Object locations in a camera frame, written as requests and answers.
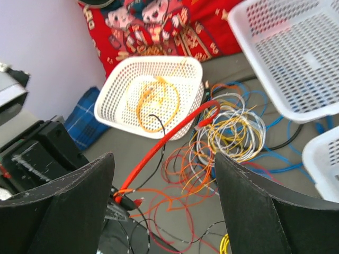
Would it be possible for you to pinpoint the black thin wire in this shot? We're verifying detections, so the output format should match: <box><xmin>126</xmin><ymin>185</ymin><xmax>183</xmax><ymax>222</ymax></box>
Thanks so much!
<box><xmin>116</xmin><ymin>74</ymin><xmax>304</xmax><ymax>254</ymax></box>

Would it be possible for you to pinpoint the thick red ethernet cable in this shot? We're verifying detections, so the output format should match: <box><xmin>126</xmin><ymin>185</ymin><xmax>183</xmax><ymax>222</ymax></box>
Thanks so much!
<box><xmin>113</xmin><ymin>99</ymin><xmax>221</xmax><ymax>204</ymax></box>

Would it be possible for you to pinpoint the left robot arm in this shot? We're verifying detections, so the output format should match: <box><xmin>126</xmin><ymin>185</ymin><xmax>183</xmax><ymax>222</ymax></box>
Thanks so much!
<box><xmin>1</xmin><ymin>121</ymin><xmax>135</xmax><ymax>226</ymax></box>

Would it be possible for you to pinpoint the white rectangular basket right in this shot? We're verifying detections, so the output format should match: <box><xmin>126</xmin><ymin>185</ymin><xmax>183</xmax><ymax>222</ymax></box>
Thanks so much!
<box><xmin>302</xmin><ymin>126</ymin><xmax>339</xmax><ymax>202</ymax></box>

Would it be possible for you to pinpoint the blue plaid cloth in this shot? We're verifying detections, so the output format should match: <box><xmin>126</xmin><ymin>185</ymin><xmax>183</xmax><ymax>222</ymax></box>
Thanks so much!
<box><xmin>64</xmin><ymin>87</ymin><xmax>109</xmax><ymax>151</ymax></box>

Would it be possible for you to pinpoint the orange cable in basket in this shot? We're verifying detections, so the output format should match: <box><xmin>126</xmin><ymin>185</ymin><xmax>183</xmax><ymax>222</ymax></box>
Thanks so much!
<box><xmin>126</xmin><ymin>59</ymin><xmax>188</xmax><ymax>133</ymax></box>

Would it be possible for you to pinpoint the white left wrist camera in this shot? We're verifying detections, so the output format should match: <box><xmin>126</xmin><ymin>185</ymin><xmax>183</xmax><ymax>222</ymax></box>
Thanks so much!
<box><xmin>1</xmin><ymin>62</ymin><xmax>30</xmax><ymax>125</ymax></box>

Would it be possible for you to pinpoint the white grey wire coil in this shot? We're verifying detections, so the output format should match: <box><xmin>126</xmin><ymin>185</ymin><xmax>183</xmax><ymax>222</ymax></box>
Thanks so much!
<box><xmin>189</xmin><ymin>92</ymin><xmax>266</xmax><ymax>164</ymax></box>

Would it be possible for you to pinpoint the blue ethernet cable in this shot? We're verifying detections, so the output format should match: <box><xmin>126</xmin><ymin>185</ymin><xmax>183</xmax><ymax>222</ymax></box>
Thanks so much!
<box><xmin>206</xmin><ymin>81</ymin><xmax>334</xmax><ymax>183</ymax></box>

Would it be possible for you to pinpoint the red printed pillow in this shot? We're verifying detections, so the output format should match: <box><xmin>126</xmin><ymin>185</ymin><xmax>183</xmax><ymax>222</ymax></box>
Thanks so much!
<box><xmin>77</xmin><ymin>0</ymin><xmax>241</xmax><ymax>76</ymax></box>

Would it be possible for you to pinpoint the white basket with rounded corners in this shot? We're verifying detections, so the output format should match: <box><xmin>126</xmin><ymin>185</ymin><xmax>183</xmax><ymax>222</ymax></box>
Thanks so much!
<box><xmin>94</xmin><ymin>56</ymin><xmax>204</xmax><ymax>139</ymax></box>

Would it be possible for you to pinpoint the thin red wire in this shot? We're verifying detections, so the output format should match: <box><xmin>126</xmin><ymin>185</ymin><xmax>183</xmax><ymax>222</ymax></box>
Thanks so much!
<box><xmin>142</xmin><ymin>153</ymin><xmax>226</xmax><ymax>254</ymax></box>

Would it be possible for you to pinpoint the white rectangular basket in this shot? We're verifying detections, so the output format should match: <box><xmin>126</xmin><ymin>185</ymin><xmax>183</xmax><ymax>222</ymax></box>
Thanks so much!
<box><xmin>302</xmin><ymin>126</ymin><xmax>339</xmax><ymax>202</ymax></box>
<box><xmin>228</xmin><ymin>0</ymin><xmax>338</xmax><ymax>123</ymax></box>

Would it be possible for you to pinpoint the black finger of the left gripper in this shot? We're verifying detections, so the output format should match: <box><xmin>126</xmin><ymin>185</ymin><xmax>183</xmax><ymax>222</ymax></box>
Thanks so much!
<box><xmin>104</xmin><ymin>186</ymin><xmax>137</xmax><ymax>222</ymax></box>

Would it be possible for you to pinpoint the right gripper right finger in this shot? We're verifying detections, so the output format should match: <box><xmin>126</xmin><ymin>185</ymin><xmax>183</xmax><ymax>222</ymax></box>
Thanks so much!
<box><xmin>215</xmin><ymin>153</ymin><xmax>338</xmax><ymax>253</ymax></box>

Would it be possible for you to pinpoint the white rectangular basket centre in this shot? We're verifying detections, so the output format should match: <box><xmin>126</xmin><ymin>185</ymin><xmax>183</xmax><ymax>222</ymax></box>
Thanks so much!
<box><xmin>228</xmin><ymin>0</ymin><xmax>338</xmax><ymax>123</ymax></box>

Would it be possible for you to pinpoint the yellow thin cable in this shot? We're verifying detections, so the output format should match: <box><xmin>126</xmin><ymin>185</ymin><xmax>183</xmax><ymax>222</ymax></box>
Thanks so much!
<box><xmin>206</xmin><ymin>103</ymin><xmax>265</xmax><ymax>254</ymax></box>

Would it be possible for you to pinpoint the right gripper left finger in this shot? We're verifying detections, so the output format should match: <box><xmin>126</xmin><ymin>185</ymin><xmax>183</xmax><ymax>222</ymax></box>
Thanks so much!
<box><xmin>1</xmin><ymin>152</ymin><xmax>115</xmax><ymax>253</ymax></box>

